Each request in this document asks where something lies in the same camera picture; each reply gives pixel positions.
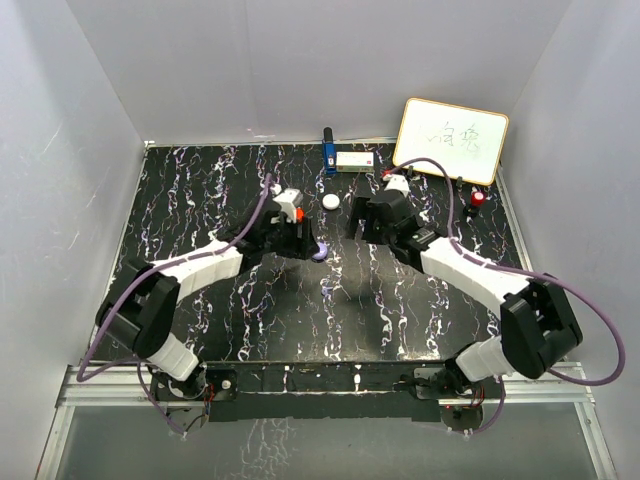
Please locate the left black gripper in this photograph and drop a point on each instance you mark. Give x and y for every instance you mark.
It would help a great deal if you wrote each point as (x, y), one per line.
(299, 248)

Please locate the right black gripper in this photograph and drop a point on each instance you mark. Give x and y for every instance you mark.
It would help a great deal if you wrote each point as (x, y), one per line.
(363, 210)

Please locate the purple earbud charging case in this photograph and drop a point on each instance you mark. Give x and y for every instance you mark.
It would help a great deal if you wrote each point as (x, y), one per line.
(321, 254)

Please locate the white earbud charging case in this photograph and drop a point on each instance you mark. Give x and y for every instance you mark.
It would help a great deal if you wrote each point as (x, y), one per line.
(330, 202)

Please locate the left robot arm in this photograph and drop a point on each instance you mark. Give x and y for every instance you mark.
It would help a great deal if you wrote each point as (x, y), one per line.
(138, 311)

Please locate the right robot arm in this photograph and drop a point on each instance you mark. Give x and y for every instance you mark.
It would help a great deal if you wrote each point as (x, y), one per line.
(537, 324)

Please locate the white green carton box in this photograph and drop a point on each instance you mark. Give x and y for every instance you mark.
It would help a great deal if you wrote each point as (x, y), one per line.
(355, 162)

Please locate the blue black marker device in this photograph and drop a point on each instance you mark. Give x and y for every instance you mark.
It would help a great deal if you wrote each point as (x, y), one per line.
(329, 151)

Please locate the red emergency stop button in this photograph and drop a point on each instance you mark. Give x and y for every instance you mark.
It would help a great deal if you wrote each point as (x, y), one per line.
(477, 199)

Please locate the yellow framed whiteboard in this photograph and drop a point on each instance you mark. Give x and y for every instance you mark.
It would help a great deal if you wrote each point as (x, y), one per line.
(461, 142)

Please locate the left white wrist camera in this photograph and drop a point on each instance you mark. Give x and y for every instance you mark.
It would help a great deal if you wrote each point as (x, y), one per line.
(289, 200)

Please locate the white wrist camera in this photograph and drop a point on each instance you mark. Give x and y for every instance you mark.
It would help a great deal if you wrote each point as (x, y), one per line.
(289, 200)
(395, 182)

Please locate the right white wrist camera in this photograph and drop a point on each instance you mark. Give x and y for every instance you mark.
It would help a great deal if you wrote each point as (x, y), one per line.
(395, 182)

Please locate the black front base frame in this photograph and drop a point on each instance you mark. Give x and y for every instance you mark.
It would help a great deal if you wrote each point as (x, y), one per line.
(417, 390)

